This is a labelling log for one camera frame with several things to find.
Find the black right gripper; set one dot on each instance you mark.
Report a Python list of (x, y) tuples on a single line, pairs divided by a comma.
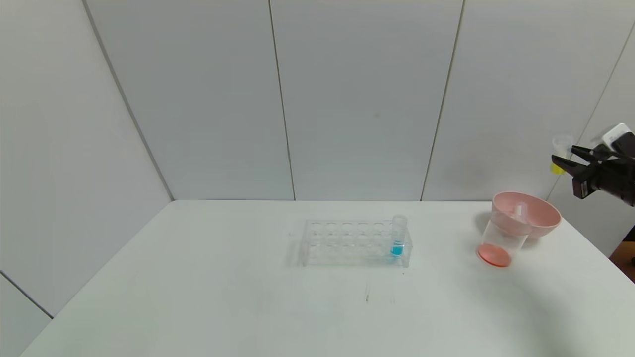
[(581, 185)]

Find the test tube with yellow pigment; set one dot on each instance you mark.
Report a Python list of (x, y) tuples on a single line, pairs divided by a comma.
[(560, 146)]

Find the clear plastic measuring beaker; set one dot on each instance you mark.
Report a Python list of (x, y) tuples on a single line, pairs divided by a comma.
[(496, 253)]

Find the test tube with blue pigment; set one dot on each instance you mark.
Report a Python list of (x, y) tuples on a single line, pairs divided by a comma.
[(396, 249)]

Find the clear acrylic test tube rack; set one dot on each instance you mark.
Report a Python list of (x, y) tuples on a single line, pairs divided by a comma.
[(332, 245)]

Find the pink plastic bowl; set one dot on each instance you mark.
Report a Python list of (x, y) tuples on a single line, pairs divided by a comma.
[(538, 220)]

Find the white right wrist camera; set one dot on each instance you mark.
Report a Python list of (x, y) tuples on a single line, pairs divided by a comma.
[(615, 135)]

